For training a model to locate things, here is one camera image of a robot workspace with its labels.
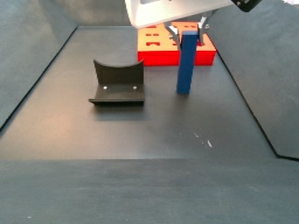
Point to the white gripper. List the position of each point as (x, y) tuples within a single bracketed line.
[(151, 12)]

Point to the blue rectangular block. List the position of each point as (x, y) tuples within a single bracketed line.
[(185, 63)]

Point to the red shape-sorting board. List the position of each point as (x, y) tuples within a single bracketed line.
[(157, 49)]

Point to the black curved holder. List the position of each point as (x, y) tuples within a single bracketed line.
[(120, 84)]

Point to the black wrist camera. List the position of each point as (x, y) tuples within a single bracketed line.
[(245, 5)]

